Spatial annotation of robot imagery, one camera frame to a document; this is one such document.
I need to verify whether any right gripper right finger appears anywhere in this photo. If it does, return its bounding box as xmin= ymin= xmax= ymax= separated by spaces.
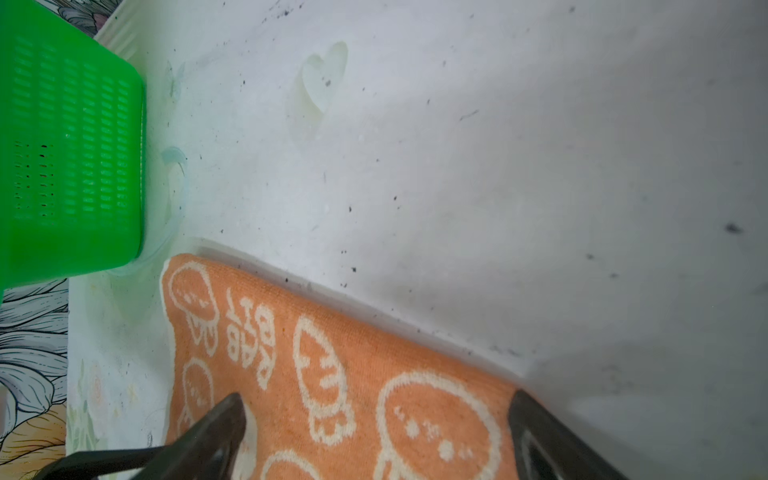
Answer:
xmin=507 ymin=390 xmax=626 ymax=480

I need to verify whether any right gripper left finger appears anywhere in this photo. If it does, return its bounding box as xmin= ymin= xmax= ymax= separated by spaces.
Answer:
xmin=35 ymin=393 xmax=246 ymax=480

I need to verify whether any green plastic basket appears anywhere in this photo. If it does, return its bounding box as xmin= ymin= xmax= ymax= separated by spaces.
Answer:
xmin=1 ymin=1 xmax=145 ymax=288

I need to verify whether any orange bunny towel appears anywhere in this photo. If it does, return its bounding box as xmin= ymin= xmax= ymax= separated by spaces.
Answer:
xmin=160 ymin=254 xmax=518 ymax=479

